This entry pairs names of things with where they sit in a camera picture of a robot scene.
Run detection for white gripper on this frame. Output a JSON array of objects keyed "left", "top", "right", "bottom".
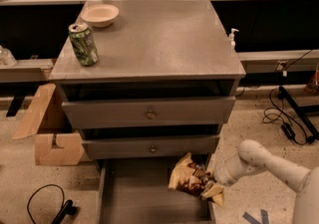
[{"left": 200, "top": 153, "right": 252, "bottom": 199}]

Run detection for brown chip bag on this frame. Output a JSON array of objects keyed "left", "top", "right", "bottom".
[{"left": 168, "top": 152, "right": 224, "bottom": 207}]

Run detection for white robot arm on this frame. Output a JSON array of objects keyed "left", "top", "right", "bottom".
[{"left": 212, "top": 139, "right": 319, "bottom": 224}]

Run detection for grey top drawer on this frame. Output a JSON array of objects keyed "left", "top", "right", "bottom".
[{"left": 62, "top": 97, "right": 235, "bottom": 129}]

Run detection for grey open bottom drawer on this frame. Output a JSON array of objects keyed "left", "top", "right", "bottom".
[{"left": 97, "top": 156, "right": 215, "bottom": 224}]

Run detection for grey middle drawer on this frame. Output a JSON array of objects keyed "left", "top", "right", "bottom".
[{"left": 82, "top": 135, "right": 219, "bottom": 159}]

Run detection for grey drawer cabinet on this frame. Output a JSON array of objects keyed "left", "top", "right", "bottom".
[{"left": 49, "top": 0, "right": 247, "bottom": 166}]

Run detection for black table leg base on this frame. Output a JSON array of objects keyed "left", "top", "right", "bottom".
[{"left": 278, "top": 86, "right": 319, "bottom": 143}]

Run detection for white pump bottle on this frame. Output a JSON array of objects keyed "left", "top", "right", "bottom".
[{"left": 228, "top": 28, "right": 239, "bottom": 50}]

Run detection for open cardboard box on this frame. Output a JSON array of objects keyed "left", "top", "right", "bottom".
[{"left": 12, "top": 84, "right": 90, "bottom": 166}]

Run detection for green soda can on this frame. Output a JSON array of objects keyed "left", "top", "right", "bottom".
[{"left": 69, "top": 23, "right": 99, "bottom": 66}]

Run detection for white paper bowl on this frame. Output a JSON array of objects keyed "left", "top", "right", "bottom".
[{"left": 81, "top": 4, "right": 119, "bottom": 28}]

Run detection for clear plastic container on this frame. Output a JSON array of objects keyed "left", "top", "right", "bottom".
[{"left": 0, "top": 46, "right": 17, "bottom": 68}]

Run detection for black floor cable right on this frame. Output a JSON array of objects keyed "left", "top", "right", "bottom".
[{"left": 261, "top": 49, "right": 317, "bottom": 146}]

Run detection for black floor cable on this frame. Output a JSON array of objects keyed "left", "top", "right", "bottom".
[
  {"left": 261, "top": 49, "right": 317, "bottom": 146},
  {"left": 26, "top": 183, "right": 79, "bottom": 224}
]

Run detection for black floor cable left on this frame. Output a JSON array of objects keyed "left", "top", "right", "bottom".
[{"left": 26, "top": 183, "right": 79, "bottom": 224}]

